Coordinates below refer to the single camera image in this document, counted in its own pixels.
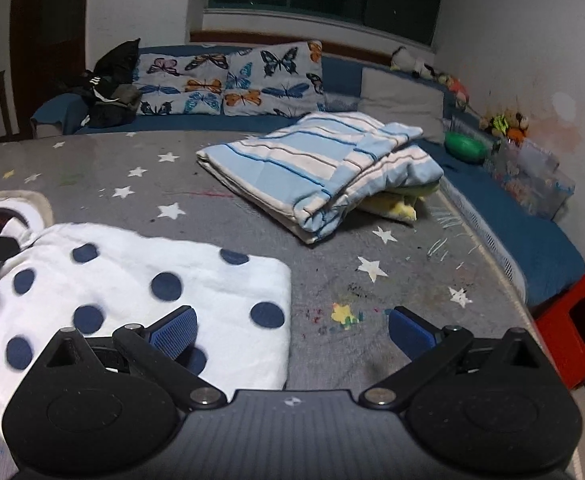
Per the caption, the red plastic stool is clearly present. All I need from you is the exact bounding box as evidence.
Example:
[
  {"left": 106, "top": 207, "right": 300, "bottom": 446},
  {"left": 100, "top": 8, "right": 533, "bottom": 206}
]
[{"left": 531, "top": 252, "right": 585, "bottom": 391}]

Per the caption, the yellow cloth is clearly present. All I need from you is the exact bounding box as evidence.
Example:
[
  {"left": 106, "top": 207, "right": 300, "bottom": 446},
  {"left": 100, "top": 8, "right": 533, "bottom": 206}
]
[{"left": 361, "top": 182, "right": 441, "bottom": 224}]

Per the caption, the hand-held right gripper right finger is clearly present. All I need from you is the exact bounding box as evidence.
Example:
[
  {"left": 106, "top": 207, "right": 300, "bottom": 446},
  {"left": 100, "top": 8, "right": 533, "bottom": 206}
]
[{"left": 360, "top": 306, "right": 541, "bottom": 409}]

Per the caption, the orange brown plush toy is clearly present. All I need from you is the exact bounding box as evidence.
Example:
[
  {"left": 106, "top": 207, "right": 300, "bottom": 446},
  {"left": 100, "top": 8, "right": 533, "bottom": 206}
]
[{"left": 505, "top": 110, "right": 531, "bottom": 142}]

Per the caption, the orange pink plush toy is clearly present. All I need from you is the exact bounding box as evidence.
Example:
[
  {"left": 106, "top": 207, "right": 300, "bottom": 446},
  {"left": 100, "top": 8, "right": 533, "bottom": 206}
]
[{"left": 437, "top": 74, "right": 471, "bottom": 108}]

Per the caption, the brown wooden wall rail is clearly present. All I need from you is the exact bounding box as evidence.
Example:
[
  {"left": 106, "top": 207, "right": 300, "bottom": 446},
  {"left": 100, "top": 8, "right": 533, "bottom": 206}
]
[{"left": 190, "top": 31, "right": 396, "bottom": 67}]

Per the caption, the blue bed bumper cushion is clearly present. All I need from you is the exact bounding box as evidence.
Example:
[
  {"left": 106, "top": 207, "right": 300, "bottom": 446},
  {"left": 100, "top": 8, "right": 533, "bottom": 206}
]
[{"left": 30, "top": 45, "right": 585, "bottom": 308}]

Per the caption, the grey pillow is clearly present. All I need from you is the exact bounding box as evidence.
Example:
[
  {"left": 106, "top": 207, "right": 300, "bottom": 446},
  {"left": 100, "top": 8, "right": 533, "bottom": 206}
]
[{"left": 360, "top": 67, "right": 447, "bottom": 133}]

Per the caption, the black and white plush toy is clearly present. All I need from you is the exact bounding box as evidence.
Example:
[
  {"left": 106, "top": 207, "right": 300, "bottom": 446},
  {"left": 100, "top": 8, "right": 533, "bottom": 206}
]
[{"left": 390, "top": 46, "right": 438, "bottom": 80}]

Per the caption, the grey star-print bed mat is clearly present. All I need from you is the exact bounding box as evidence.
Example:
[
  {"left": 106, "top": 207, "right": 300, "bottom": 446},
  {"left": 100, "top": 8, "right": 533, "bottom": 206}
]
[{"left": 0, "top": 127, "right": 538, "bottom": 480}]

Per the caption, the clear plastic storage box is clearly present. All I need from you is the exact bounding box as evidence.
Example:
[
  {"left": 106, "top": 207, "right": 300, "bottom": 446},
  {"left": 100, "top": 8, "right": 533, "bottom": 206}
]
[{"left": 493, "top": 137, "right": 576, "bottom": 221}]

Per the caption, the white polka-dot garment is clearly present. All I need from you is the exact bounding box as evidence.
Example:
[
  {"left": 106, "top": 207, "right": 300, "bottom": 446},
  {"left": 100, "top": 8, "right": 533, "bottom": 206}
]
[{"left": 0, "top": 222, "right": 293, "bottom": 441}]

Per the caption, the butterfly print pillow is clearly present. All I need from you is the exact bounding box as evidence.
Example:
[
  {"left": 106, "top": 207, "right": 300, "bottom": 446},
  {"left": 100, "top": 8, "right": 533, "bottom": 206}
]
[
  {"left": 224, "top": 40, "right": 326, "bottom": 118},
  {"left": 133, "top": 52, "right": 232, "bottom": 117}
]

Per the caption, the pile of black clothes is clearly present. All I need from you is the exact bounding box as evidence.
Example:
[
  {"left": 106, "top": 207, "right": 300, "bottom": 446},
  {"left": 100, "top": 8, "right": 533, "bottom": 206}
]
[{"left": 79, "top": 37, "right": 144, "bottom": 129}]

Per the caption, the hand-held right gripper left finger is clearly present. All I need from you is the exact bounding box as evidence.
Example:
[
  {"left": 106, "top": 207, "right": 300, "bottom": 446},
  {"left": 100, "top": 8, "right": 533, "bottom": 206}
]
[{"left": 46, "top": 305, "right": 227, "bottom": 408}]

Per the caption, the neon yellow plush toy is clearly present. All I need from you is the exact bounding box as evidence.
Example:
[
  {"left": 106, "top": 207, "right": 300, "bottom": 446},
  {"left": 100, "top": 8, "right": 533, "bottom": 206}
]
[{"left": 480, "top": 112, "right": 508, "bottom": 137}]

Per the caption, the dark wooden door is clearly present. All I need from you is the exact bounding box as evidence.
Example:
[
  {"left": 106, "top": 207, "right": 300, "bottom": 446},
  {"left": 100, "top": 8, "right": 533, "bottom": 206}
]
[{"left": 10, "top": 0, "right": 92, "bottom": 136}]

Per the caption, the folded blue striped blanket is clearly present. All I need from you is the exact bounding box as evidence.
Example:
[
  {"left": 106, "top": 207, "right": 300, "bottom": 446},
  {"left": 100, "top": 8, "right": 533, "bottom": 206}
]
[{"left": 196, "top": 111, "right": 445, "bottom": 246}]

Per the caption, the green round toy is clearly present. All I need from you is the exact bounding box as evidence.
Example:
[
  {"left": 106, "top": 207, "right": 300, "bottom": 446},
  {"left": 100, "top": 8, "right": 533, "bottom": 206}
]
[{"left": 444, "top": 131, "right": 489, "bottom": 164}]

